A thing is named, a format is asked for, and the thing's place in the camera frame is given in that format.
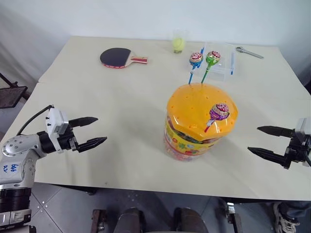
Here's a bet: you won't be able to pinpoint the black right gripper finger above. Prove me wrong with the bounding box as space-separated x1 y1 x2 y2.
247 146 289 168
257 125 296 138

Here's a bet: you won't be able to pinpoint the black and red table tennis paddle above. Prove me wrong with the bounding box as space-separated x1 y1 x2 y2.
99 47 149 69

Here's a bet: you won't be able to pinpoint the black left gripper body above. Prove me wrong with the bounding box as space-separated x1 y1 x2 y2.
57 120 80 154

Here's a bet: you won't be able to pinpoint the clear plastic box, blue latches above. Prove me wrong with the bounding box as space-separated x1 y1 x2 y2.
200 42 237 83

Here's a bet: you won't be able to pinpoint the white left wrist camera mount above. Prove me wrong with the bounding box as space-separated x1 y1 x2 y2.
45 107 69 151

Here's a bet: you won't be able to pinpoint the lollipop with purple wrapper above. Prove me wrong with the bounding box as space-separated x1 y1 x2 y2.
205 103 230 133

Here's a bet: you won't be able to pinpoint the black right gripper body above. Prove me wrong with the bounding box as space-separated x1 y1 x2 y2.
283 131 311 170

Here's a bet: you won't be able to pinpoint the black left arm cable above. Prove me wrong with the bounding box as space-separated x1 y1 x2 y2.
16 104 54 136

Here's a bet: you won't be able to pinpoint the yellow-green tennis ball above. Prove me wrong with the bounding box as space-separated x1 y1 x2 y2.
172 37 186 52

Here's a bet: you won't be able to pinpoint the clear plastic cup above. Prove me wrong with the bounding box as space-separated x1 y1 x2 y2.
172 29 188 55

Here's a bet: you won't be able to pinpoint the lollipop with blue stick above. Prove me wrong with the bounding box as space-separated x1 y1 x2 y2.
188 51 204 85

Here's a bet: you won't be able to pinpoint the rusty metal bracket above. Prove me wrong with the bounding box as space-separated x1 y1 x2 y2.
91 209 108 233

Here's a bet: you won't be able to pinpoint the orange perforated jar lid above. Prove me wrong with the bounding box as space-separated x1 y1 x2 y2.
166 82 239 142

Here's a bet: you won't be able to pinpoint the lollipop with green stick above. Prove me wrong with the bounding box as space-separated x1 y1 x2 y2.
200 50 221 85

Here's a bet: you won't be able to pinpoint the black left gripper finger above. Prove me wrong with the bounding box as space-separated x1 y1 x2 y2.
69 116 99 128
76 136 108 153

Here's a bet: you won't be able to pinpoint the white and black sneaker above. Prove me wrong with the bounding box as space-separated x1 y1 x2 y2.
273 202 301 233

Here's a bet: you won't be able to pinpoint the blue jeans leg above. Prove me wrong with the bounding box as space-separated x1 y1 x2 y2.
279 200 311 219

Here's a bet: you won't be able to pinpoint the dark rounded shape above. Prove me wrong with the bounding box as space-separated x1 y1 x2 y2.
114 207 144 233
173 207 209 233

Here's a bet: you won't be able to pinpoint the silver metal wrench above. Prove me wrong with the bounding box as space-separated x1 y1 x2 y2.
235 46 264 60

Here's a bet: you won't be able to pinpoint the table leg with metal caster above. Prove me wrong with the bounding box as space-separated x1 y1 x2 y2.
224 200 244 233

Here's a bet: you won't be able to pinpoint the clear plastic candy jar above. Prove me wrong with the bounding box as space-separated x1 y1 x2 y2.
164 115 225 162

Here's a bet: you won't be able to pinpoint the dark metal rack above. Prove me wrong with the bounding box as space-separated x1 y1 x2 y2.
0 72 29 109

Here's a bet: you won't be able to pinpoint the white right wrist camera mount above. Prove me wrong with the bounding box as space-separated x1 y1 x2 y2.
294 117 311 137

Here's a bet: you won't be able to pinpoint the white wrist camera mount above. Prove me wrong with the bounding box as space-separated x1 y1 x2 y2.
294 117 311 137
45 107 69 151

